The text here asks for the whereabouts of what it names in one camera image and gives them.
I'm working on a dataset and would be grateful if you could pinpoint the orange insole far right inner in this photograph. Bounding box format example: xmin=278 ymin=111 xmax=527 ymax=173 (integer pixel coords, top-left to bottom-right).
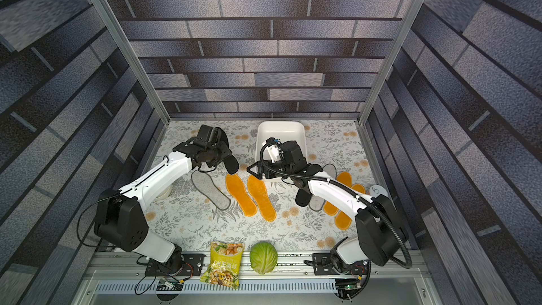
xmin=323 ymin=179 xmax=354 ymax=218

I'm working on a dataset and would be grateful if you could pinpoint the orange insole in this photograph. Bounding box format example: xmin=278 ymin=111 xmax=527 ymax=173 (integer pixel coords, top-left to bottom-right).
xmin=323 ymin=179 xmax=354 ymax=218
xmin=334 ymin=183 xmax=368 ymax=232
xmin=247 ymin=176 xmax=277 ymax=223
xmin=225 ymin=175 xmax=257 ymax=217

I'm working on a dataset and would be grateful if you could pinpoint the grey felt insole right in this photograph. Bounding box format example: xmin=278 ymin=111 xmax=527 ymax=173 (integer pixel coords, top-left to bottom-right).
xmin=309 ymin=164 xmax=337 ymax=211

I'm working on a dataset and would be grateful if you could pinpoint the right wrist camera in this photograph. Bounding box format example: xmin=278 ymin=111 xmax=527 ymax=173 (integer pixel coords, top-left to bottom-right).
xmin=265 ymin=137 xmax=282 ymax=162

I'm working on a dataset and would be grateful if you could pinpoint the white plastic storage box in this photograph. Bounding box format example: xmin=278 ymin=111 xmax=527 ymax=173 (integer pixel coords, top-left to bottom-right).
xmin=255 ymin=121 xmax=308 ymax=162

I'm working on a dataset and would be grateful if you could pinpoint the orange insole centre left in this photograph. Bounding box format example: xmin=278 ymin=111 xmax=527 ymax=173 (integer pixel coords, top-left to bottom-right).
xmin=225 ymin=175 xmax=257 ymax=217

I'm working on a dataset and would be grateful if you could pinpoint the grey felt insole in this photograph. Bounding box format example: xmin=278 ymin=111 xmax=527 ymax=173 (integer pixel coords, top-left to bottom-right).
xmin=309 ymin=164 xmax=337 ymax=211
xmin=191 ymin=171 xmax=231 ymax=210

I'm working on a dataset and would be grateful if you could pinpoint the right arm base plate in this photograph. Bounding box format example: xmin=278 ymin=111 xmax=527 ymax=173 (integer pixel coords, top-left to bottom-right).
xmin=304 ymin=252 xmax=371 ymax=278

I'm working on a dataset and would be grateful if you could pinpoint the orange insole centre right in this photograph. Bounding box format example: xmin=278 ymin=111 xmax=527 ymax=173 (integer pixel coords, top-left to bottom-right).
xmin=247 ymin=176 xmax=277 ymax=223

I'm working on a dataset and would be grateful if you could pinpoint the black insole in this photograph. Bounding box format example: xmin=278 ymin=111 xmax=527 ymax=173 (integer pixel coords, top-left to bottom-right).
xmin=223 ymin=155 xmax=239 ymax=175
xmin=295 ymin=189 xmax=312 ymax=208

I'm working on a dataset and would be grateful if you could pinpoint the orange insole far right outer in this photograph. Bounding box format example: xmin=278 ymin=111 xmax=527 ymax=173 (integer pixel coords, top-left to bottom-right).
xmin=334 ymin=183 xmax=368 ymax=232

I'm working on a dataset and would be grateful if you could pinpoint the floral table cloth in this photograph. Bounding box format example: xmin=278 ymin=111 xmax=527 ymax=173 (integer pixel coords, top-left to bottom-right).
xmin=145 ymin=120 xmax=375 ymax=252

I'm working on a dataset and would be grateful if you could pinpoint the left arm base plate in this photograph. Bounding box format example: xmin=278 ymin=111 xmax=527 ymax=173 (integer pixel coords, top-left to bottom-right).
xmin=145 ymin=254 xmax=206 ymax=278

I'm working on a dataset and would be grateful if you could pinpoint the white bowl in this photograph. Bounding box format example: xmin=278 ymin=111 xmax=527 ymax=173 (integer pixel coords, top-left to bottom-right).
xmin=155 ymin=185 xmax=172 ymax=201

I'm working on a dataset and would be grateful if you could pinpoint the black corrugated cable conduit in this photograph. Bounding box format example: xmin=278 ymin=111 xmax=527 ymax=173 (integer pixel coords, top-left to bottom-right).
xmin=257 ymin=139 xmax=414 ymax=271

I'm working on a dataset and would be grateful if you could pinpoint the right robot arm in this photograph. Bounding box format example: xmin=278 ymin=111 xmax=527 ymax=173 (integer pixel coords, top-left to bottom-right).
xmin=247 ymin=138 xmax=412 ymax=270

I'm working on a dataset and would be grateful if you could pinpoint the green yellow snack bag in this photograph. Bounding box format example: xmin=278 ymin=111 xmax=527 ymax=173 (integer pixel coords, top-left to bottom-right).
xmin=200 ymin=241 xmax=245 ymax=289

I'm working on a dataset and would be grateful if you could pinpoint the pink can white lid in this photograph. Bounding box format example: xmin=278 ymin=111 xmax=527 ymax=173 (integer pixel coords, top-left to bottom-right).
xmin=368 ymin=184 xmax=390 ymax=198

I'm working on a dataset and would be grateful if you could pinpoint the grey felt insole left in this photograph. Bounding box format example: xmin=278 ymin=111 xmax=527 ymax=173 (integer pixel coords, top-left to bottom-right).
xmin=191 ymin=171 xmax=231 ymax=210

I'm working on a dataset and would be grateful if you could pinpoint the green cabbage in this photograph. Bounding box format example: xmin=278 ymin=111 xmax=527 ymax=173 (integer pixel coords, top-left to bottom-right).
xmin=249 ymin=241 xmax=278 ymax=275

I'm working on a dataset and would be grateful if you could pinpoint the aluminium front rail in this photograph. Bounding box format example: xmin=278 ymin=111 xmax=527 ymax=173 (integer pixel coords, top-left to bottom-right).
xmin=73 ymin=251 xmax=442 ymax=304

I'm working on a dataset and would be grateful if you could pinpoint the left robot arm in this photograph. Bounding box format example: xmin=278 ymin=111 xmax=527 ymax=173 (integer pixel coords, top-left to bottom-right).
xmin=94 ymin=125 xmax=239 ymax=265

